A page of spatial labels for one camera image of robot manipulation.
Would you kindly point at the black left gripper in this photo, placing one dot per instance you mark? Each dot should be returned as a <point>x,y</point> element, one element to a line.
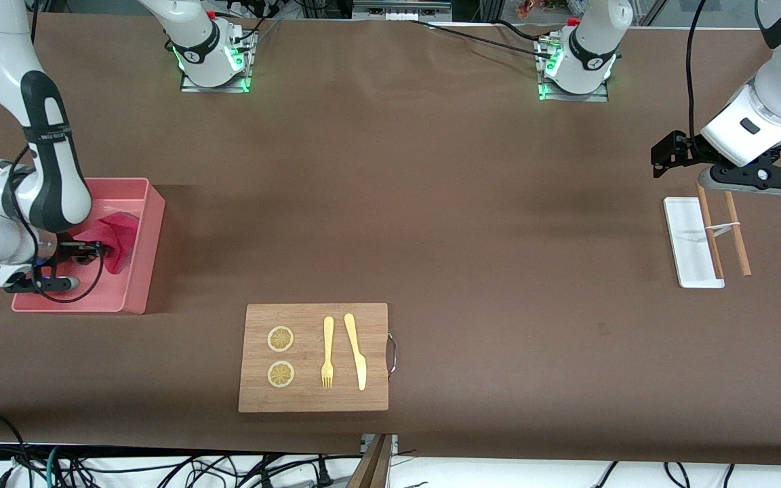
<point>690,150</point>

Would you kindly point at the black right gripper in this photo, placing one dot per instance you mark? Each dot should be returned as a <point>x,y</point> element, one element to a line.
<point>69,249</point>

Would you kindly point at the red cloth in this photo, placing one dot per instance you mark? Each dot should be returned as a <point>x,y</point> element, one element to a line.
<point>119,237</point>

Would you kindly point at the pink plastic bin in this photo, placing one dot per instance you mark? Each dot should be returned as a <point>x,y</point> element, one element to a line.
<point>139,291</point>

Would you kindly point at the white rectangular tray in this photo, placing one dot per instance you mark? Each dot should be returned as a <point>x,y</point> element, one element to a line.
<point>685,230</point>

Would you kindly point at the white elastic band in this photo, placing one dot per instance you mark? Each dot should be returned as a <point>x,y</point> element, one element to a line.
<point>723,227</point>

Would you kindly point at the lemon slice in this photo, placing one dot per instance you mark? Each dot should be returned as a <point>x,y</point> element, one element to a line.
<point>281,339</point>
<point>281,374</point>

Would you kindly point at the wooden cutting board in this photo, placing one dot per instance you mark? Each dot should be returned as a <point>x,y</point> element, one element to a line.
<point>307,352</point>

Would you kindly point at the yellow plastic fork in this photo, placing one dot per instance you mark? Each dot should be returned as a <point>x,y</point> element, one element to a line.
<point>328,332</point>

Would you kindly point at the yellow plastic knife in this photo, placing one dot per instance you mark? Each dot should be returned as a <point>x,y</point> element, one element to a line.
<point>361,369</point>

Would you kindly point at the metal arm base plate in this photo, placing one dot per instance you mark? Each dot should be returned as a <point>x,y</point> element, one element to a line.
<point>594,97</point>
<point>194,87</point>

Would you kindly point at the aluminium frame beam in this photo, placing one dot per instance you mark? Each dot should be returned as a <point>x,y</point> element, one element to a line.
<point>404,8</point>

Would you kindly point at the wooden post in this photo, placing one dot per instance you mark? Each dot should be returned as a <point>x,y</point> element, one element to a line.
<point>373,468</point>

